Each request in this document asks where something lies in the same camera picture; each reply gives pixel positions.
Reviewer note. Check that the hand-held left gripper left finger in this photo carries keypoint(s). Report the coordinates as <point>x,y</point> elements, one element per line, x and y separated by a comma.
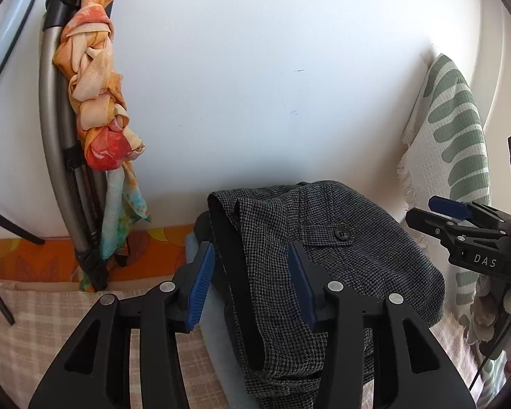
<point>198,289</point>

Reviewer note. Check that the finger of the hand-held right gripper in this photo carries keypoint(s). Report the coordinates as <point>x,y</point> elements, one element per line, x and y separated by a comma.
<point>449,206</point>
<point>426,221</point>

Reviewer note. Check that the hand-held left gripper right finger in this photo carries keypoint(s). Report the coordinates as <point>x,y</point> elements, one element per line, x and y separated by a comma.
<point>300,285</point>

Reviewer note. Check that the grey houndstooth pants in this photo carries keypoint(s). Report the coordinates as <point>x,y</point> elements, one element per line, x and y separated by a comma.
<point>366,264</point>

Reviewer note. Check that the dark grey folded pants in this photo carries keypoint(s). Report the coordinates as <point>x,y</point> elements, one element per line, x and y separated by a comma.
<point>202,228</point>

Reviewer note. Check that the person's right hand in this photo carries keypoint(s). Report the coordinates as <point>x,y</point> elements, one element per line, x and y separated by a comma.
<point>487,311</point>

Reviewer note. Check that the light blue cushion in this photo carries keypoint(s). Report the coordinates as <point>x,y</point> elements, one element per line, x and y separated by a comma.
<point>221,362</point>

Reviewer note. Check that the white green striped throw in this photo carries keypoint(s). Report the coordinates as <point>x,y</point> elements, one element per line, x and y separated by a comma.
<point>451,115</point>

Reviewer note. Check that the orange floral bedsheet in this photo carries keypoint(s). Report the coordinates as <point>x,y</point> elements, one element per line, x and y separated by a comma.
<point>34,260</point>

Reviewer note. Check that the pink plaid blanket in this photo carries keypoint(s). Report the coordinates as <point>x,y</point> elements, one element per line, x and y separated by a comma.
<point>25,328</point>

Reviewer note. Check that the small black tripod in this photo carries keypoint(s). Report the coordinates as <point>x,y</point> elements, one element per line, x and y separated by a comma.
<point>8,221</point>

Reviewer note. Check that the silver folded tripod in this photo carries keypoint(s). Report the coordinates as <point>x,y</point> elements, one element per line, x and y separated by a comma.
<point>51,136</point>

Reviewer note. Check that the orange floral scarf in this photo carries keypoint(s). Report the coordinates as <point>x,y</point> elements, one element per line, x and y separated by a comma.
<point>93,93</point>

